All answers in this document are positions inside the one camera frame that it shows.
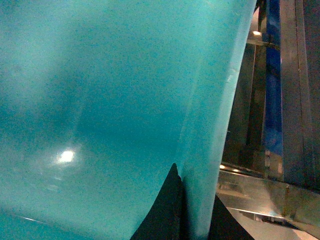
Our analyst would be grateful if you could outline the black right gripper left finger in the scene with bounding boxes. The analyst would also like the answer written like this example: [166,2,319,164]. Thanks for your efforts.
[131,163,184,240]

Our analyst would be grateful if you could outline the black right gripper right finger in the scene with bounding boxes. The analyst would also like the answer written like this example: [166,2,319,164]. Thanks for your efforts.
[207,195,254,240]

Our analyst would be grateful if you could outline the light teal plastic bin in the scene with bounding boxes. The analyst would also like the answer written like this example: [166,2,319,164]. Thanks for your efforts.
[0,0,256,240]

